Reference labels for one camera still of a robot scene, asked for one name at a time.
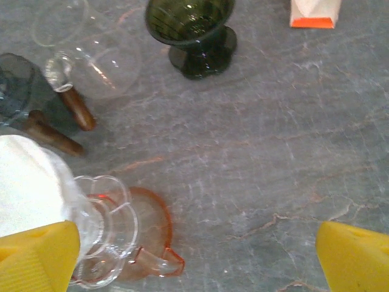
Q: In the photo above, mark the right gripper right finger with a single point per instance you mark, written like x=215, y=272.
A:
x=358, y=261

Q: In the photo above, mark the white orange coffee bag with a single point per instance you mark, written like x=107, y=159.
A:
x=313, y=12

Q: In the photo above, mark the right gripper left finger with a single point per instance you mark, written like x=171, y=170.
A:
x=33, y=261

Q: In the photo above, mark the clear glass beaker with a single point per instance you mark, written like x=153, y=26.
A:
x=15, y=85

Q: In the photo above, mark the clear plastic dripper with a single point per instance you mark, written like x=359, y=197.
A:
x=115, y=219

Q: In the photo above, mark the dark green glass jar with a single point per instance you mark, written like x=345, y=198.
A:
x=197, y=54

